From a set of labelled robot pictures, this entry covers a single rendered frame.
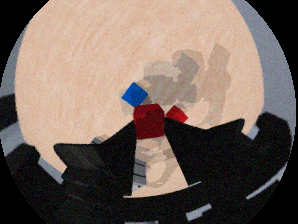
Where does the blue cube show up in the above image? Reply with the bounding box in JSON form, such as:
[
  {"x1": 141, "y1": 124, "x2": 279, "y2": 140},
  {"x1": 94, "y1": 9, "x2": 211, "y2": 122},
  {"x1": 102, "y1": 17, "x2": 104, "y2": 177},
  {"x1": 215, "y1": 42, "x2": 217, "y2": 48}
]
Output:
[{"x1": 122, "y1": 83, "x2": 149, "y2": 108}]

